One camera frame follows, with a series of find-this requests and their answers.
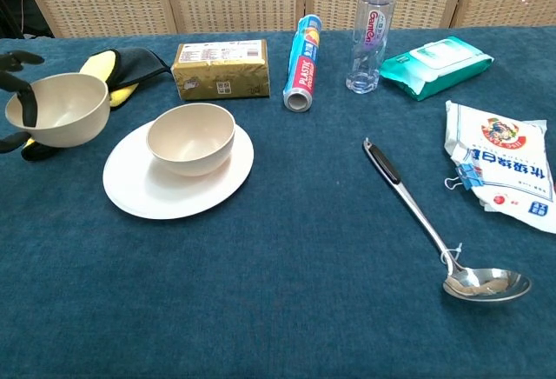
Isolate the blue binder clip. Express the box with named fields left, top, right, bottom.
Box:
left=444, top=162, right=485, bottom=192

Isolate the clear water bottle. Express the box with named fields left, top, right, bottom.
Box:
left=345, top=0, right=396, bottom=95

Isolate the blue plastic wrap roll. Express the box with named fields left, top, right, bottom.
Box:
left=282, top=13, right=324, bottom=113

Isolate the white round plate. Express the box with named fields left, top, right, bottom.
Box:
left=102, top=119, right=255, bottom=221

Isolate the gold wrapped box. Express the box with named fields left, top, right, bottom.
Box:
left=170, top=39, right=272, bottom=102

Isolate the steel ladle with black handle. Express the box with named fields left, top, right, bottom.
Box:
left=361, top=136, right=533, bottom=303

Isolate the yellow and grey cleaning mitt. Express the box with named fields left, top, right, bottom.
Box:
left=20, top=47, right=171, bottom=163

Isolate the green wet wipes pack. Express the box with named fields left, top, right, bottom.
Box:
left=379, top=36, right=495, bottom=103

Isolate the white sugar bag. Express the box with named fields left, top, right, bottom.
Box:
left=443, top=100, right=556, bottom=236

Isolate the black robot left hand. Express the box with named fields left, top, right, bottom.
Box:
left=0, top=50, right=45, bottom=155

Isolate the beige bowl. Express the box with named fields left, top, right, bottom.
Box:
left=145, top=102, right=237, bottom=178
left=4, top=71, right=111, bottom=150

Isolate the blue table cloth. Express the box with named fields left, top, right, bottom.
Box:
left=0, top=25, right=556, bottom=379

